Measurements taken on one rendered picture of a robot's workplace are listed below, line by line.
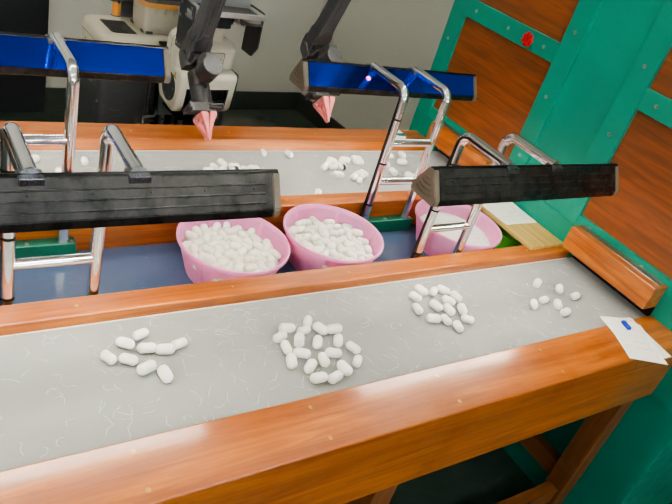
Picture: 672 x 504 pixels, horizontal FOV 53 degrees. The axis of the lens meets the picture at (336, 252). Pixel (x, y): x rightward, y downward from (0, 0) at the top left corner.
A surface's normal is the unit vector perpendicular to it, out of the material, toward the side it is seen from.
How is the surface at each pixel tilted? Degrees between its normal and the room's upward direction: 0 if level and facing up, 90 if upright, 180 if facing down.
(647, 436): 90
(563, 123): 90
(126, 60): 58
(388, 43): 90
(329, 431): 0
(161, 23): 92
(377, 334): 0
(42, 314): 0
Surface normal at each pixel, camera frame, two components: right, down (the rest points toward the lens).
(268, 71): 0.56, 0.56
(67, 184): 0.56, 0.05
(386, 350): 0.26, -0.82
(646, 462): -0.83, 0.08
